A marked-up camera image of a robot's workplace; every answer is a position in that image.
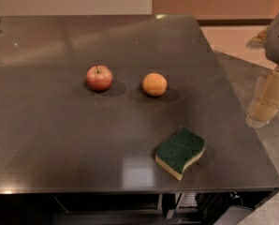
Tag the red apple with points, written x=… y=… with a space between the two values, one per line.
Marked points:
x=99 y=78

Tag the orange fruit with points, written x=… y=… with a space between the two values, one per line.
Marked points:
x=154 y=84

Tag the green and yellow sponge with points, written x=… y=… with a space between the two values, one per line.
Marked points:
x=180 y=151

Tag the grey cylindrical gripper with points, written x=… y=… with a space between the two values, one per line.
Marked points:
x=266 y=102

